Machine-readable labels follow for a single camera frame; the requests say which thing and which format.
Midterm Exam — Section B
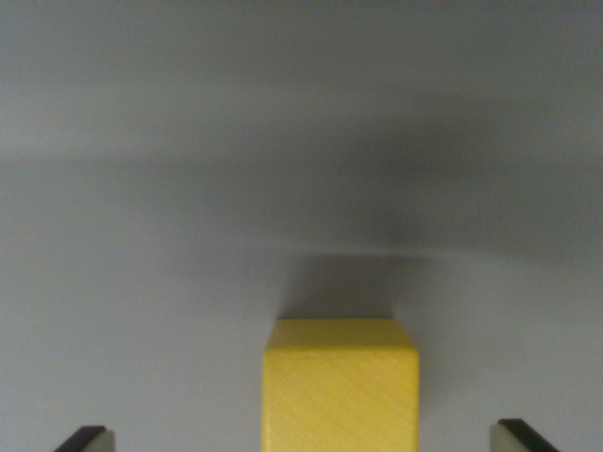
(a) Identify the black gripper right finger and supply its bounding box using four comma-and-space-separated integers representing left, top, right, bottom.
489, 418, 561, 452

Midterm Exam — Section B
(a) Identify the grey plastic bin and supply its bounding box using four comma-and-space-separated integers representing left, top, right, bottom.
0, 0, 603, 452

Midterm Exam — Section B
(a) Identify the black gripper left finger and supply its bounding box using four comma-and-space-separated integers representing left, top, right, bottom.
54, 425, 116, 452

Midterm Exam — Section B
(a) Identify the yellow wooden cube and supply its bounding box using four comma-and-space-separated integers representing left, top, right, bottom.
261, 318, 420, 452

